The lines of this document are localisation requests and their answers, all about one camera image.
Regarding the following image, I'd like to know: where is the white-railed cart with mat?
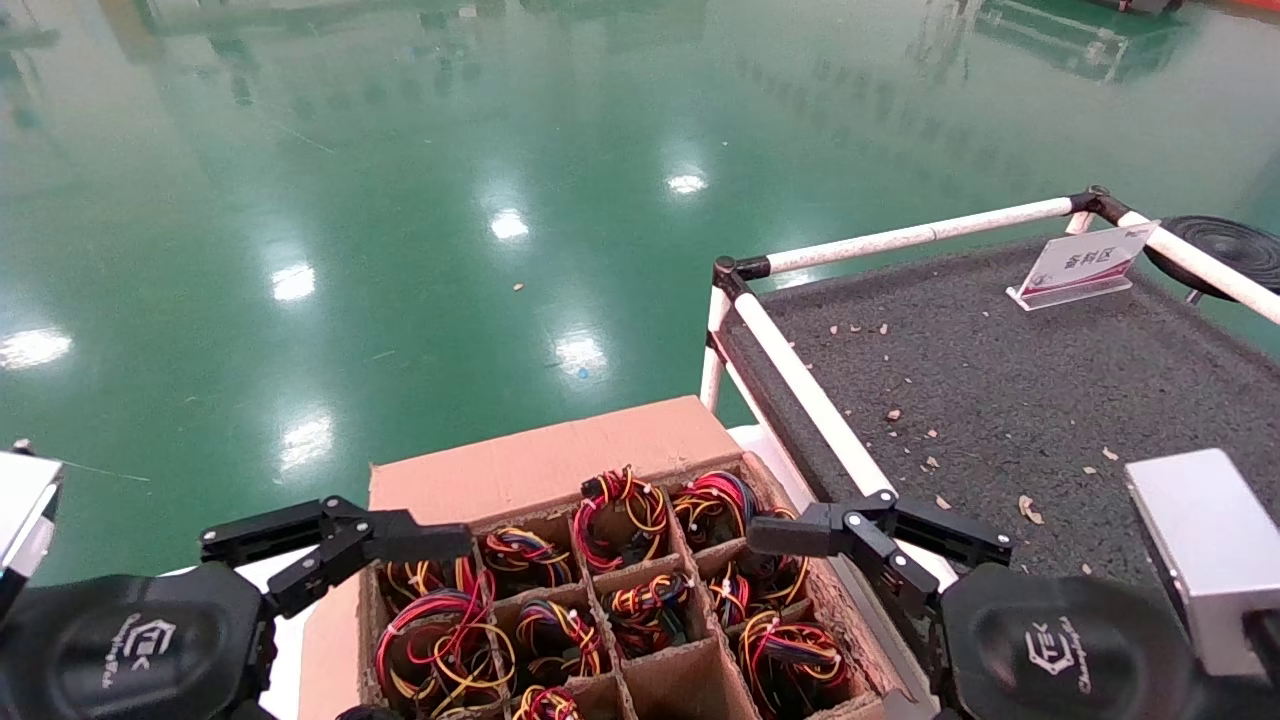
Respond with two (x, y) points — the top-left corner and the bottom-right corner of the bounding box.
(720, 235), (1280, 601)

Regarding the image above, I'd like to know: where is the cardboard divider insert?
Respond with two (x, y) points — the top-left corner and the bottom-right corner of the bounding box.
(360, 455), (886, 720)

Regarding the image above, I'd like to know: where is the brown cardboard box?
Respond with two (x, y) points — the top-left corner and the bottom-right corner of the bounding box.
(297, 395), (911, 720)

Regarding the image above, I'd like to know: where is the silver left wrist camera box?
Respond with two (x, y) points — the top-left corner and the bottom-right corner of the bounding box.
(0, 448), (63, 603)

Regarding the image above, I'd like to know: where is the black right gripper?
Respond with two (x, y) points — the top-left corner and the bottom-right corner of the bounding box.
(748, 490), (1233, 720)

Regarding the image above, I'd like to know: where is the white frame leg pipe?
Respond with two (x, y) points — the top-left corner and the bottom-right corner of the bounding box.
(700, 288), (733, 413)

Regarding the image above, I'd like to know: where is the long white frame pipe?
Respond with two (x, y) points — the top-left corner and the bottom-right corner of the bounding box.
(735, 292), (961, 593)

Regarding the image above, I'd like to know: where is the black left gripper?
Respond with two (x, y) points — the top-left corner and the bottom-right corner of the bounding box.
(0, 495), (473, 720)

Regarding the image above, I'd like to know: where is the clear acrylic sign holder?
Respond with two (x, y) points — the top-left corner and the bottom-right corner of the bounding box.
(1005, 220), (1161, 311)

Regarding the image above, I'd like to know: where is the black round disc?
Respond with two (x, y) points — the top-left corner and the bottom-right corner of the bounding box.
(1143, 215), (1280, 301)

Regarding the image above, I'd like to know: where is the black pipe corner connector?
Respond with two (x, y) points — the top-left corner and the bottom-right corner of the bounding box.
(1068, 185), (1133, 227)
(713, 255), (771, 301)

